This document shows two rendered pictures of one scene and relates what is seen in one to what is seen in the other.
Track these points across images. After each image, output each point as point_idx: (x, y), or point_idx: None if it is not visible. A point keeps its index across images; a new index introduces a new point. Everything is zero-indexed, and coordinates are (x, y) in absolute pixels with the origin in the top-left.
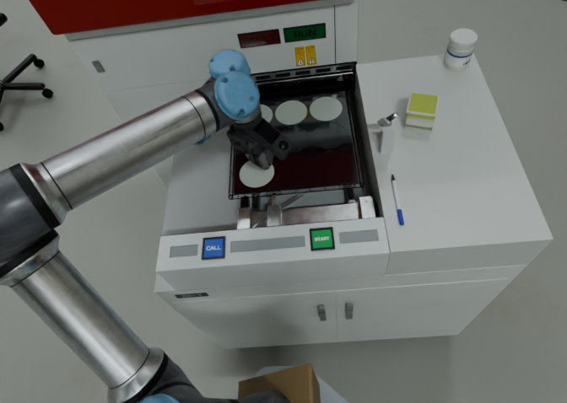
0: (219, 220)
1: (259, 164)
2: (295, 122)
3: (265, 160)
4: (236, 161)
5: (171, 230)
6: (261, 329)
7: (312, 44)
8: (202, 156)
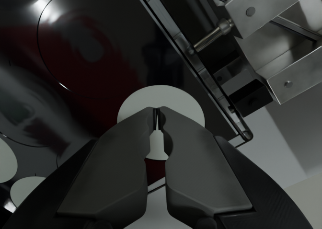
0: (259, 120)
1: (234, 156)
2: None
3: (178, 143)
4: (160, 175)
5: (304, 168)
6: None
7: None
8: (164, 203)
